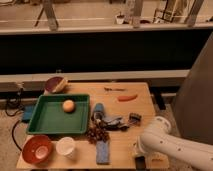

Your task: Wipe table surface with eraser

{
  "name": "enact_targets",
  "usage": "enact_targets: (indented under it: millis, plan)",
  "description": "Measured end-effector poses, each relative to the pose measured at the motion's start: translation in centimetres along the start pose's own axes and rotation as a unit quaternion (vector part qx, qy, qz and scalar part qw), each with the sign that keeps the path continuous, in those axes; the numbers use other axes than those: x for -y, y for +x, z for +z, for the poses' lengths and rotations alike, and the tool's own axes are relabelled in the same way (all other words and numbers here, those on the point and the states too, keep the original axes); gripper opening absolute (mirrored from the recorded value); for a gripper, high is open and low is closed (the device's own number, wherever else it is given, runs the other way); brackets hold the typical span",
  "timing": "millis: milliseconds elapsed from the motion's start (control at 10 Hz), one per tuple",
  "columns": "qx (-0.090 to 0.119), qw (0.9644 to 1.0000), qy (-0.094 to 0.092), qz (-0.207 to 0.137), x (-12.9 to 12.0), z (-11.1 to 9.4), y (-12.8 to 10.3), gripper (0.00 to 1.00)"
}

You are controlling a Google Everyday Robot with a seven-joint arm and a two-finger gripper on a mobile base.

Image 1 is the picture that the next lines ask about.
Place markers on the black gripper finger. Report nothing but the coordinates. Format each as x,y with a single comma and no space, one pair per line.
140,163

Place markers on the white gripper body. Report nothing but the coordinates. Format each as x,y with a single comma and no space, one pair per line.
139,149

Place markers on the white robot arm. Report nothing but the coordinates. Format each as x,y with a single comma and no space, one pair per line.
156,138

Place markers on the blue eraser sponge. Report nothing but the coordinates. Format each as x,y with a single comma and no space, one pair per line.
102,153

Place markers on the small dark block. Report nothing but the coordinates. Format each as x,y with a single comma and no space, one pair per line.
134,118

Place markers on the grey blue toy tool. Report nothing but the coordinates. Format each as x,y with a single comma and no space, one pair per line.
114,123

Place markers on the bunch of dark grapes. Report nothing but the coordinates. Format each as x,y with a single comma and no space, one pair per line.
97,132

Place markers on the blue cylindrical can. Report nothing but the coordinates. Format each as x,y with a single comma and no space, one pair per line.
98,112

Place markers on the orange carrot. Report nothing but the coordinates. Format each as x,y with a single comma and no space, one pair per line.
126,98

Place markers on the small dark knife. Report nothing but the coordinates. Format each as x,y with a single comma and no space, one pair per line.
113,89

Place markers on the white plastic cup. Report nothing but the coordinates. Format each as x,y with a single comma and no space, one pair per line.
66,147

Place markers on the orange round fruit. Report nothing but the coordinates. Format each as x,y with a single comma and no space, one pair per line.
68,106

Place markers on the green plastic tray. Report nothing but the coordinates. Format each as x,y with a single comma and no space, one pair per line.
49,117

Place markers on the red plastic bowl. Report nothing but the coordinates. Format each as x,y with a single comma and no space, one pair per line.
37,149

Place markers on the maroon bowl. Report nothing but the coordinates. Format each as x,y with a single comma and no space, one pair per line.
55,84

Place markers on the blue box on floor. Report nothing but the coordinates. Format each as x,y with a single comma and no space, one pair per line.
28,111

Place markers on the white pot in background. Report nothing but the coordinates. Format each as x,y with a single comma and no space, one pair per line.
119,19

